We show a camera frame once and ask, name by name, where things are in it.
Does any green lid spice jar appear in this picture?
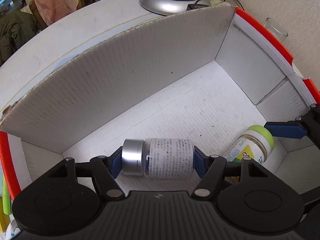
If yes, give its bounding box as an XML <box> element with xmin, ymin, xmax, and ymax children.
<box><xmin>222</xmin><ymin>125</ymin><xmax>274</xmax><ymax>164</ymax></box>

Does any green highlighter marker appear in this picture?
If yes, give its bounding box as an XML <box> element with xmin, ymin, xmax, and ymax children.
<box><xmin>2</xmin><ymin>174</ymin><xmax>11</xmax><ymax>216</ymax></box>

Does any yellow small carton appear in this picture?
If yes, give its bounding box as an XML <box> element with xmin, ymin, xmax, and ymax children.
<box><xmin>0</xmin><ymin>203</ymin><xmax>10</xmax><ymax>232</ymax></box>

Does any clear drinking glass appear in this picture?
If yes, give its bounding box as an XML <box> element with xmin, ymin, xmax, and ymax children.
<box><xmin>264</xmin><ymin>17</ymin><xmax>288</xmax><ymax>43</ymax></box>

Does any olive green jacket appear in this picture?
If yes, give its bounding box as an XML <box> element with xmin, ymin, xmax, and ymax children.
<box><xmin>0</xmin><ymin>10</ymin><xmax>41</xmax><ymax>66</ymax></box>

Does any pink cloth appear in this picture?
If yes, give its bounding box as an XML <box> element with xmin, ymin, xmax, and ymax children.
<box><xmin>34</xmin><ymin>0</ymin><xmax>79</xmax><ymax>26</ymax></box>

